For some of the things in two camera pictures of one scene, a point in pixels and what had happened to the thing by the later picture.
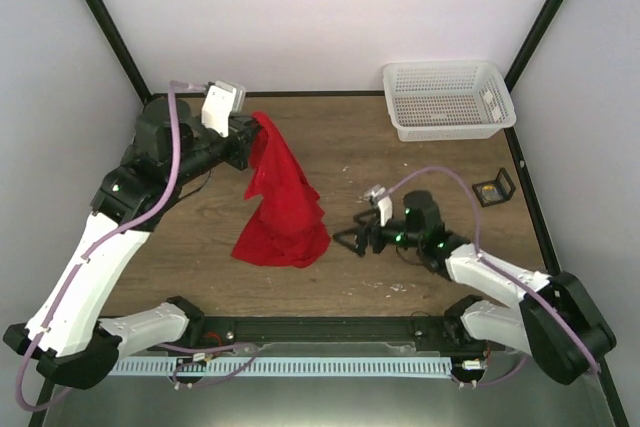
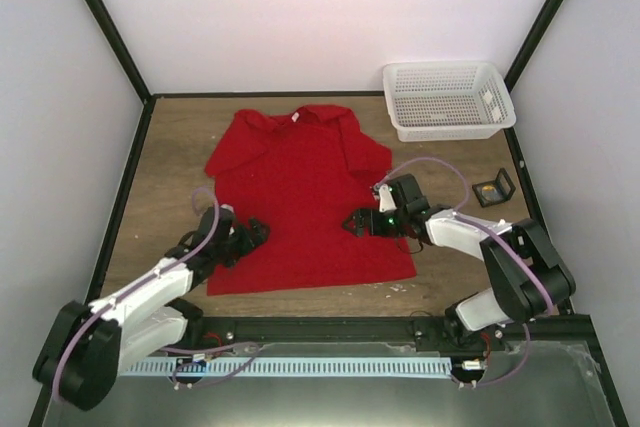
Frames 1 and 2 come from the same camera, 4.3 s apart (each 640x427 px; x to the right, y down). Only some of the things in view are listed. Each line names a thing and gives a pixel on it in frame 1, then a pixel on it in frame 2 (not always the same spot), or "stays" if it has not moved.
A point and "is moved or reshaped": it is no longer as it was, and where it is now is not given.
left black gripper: (243, 128) to (248, 243)
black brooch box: (496, 191) stays
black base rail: (422, 333) stays
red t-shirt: (291, 227) is moved or reshaped
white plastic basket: (446, 100) stays
